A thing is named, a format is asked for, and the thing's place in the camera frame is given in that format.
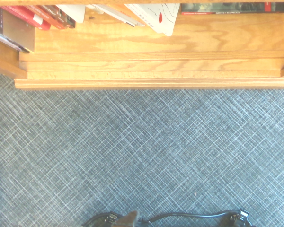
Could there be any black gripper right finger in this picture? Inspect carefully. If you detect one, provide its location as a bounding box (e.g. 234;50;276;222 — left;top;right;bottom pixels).
229;209;253;227

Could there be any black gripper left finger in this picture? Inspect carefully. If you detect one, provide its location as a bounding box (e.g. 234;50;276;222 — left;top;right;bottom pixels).
83;210;120;227

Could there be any wooden oak bookshelf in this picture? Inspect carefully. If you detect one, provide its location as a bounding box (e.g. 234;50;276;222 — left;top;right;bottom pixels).
0;0;284;90

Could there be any thin white striped book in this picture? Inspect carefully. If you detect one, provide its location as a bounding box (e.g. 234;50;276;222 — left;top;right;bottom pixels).
86;4;145;27

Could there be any white book with red mark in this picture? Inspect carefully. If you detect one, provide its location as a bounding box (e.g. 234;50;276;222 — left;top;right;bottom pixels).
124;3;181;37

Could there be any thin grey silver book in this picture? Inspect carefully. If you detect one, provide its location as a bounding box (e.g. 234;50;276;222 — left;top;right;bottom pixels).
0;27;30;54

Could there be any dark book with tan cover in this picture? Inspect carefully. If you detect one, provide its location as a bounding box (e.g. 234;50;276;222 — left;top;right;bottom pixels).
0;6;36;53

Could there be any plain white book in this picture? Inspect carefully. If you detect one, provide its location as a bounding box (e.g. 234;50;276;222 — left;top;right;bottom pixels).
55;4;87;24

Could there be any dark flat Saltmarsh book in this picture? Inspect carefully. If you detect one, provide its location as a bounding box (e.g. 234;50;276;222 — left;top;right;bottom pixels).
180;2;284;16

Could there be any dark red brown book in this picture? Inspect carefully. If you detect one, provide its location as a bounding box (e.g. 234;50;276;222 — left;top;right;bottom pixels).
26;5;69;30

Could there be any red book with white label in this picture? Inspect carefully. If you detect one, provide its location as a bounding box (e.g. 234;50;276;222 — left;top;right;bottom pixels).
0;5;52;31

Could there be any brown fabric strap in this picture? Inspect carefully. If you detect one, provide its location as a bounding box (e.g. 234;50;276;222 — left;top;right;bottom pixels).
117;210;140;227

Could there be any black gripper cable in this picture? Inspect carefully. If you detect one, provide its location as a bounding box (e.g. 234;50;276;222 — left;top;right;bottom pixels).
138;210;237;225

